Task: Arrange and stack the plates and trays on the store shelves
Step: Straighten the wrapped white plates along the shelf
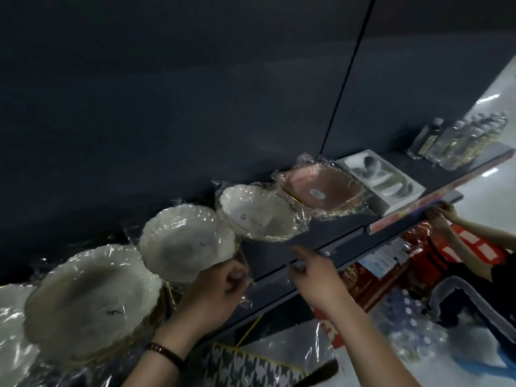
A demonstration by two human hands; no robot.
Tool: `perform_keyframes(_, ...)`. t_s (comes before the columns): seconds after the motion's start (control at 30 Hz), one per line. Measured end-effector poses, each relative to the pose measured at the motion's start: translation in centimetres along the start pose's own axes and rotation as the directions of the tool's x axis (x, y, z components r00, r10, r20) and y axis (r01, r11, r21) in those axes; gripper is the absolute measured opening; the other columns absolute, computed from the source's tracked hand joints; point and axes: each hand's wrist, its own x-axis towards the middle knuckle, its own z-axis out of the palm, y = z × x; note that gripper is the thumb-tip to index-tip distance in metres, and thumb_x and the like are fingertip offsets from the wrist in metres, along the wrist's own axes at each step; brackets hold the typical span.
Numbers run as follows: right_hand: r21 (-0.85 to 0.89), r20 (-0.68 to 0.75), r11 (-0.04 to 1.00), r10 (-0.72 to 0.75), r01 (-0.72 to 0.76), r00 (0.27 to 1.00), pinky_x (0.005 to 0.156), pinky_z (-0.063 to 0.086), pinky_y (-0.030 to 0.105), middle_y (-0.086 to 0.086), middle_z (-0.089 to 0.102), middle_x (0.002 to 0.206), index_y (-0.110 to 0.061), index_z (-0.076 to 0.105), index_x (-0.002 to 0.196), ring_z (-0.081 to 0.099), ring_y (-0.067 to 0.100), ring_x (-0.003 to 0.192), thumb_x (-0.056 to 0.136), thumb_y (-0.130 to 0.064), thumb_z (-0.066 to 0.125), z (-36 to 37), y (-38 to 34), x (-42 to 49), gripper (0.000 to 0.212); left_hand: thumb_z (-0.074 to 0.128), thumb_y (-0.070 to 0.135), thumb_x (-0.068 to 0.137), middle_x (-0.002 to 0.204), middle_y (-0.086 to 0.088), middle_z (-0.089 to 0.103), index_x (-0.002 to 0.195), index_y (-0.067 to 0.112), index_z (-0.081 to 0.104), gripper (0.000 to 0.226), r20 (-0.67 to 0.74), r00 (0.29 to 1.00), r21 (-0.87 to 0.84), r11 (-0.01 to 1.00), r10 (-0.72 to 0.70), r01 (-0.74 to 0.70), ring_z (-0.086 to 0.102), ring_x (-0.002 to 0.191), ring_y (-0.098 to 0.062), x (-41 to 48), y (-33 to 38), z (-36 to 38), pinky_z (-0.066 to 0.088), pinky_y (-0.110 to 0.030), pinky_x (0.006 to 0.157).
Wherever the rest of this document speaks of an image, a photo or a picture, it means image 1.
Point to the red shopping basket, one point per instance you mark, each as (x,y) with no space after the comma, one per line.
(471,241)

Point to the person's right forearm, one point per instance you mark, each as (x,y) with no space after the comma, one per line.
(363,350)

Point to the white paper card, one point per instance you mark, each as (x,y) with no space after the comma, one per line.
(383,257)

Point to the houndstooth patterned package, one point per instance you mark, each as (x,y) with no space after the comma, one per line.
(242,366)

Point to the grey plastic basket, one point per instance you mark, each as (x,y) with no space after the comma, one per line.
(463,286)

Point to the row of clear bottles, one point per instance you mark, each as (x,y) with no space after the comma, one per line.
(455,145)

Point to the pack of water bottles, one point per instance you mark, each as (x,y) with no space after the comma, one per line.
(411,322)

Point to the person's left forearm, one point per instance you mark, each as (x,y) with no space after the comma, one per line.
(149,374)

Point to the person's left hand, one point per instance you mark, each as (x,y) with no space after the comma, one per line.
(209,302)

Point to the person's right hand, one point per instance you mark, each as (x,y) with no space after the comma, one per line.
(322,286)

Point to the white bowl set box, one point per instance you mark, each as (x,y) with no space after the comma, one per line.
(397,197)

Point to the dark metal shelf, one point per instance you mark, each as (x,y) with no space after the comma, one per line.
(282,253)

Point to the rose pink rectangular tray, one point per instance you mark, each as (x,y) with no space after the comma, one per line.
(330,189)

